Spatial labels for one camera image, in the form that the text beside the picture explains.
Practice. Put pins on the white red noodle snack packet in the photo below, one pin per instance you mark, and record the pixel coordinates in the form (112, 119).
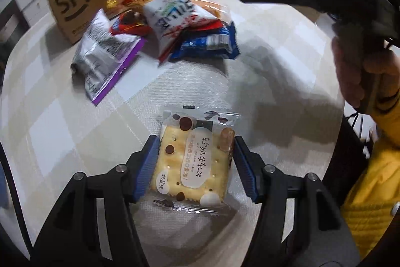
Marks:
(175, 13)

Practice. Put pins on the red chocolate ball packet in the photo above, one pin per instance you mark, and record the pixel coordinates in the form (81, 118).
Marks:
(131, 23)

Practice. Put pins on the person's right forearm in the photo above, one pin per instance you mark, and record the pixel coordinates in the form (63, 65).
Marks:
(390, 110)

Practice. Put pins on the blue cookie packet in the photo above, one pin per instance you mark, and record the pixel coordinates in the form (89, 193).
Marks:
(203, 45)

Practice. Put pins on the cream cracker packet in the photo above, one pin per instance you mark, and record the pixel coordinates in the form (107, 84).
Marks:
(190, 160)

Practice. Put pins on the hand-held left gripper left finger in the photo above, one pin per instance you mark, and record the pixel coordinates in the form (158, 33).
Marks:
(148, 167)

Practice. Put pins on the person's right hand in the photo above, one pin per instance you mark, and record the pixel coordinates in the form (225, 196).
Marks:
(347, 66)

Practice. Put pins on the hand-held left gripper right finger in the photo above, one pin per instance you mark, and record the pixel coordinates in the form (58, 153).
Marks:
(247, 170)

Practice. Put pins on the yellow jacket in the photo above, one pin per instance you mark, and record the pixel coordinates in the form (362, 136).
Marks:
(375, 198)

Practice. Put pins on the grey purple chip packet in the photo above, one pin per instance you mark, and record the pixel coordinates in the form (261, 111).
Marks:
(100, 57)

